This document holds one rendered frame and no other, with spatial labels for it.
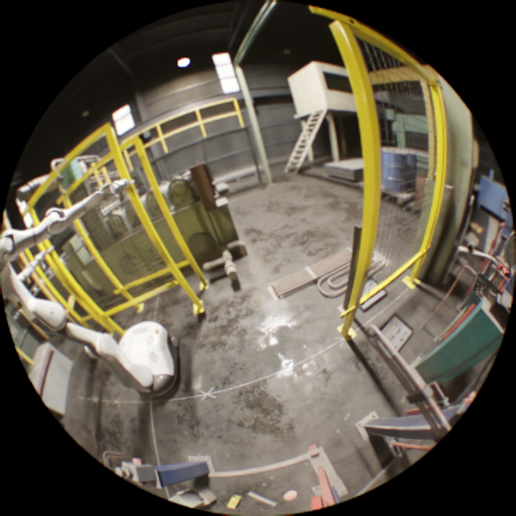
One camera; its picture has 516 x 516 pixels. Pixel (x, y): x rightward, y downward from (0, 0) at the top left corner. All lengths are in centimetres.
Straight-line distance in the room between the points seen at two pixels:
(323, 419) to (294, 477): 48
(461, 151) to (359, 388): 196
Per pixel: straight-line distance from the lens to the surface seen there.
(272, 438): 136
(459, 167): 181
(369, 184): 69
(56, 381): 353
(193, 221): 223
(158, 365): 155
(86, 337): 130
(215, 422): 148
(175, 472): 126
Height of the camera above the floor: 133
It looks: 36 degrees down
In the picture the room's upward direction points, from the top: 17 degrees counter-clockwise
